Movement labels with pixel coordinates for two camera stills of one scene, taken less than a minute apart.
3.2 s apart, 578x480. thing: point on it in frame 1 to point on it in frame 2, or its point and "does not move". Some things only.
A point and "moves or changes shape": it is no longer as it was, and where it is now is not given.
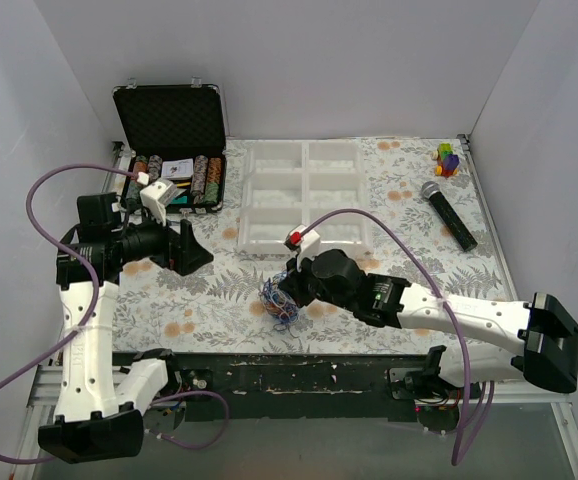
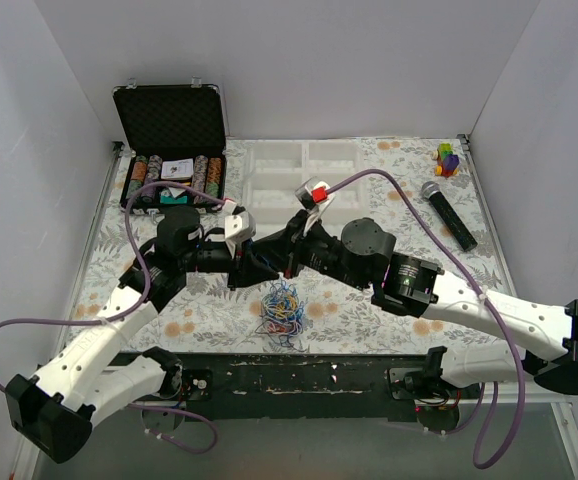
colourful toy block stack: (448, 161) does not move
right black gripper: (295, 288) to (295, 248)
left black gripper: (174, 248) to (239, 264)
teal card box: (179, 200) does not move
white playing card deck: (178, 169) does not move
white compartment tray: (289, 183) does not move
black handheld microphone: (461, 232) does not move
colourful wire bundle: (279, 304) moves or changes shape
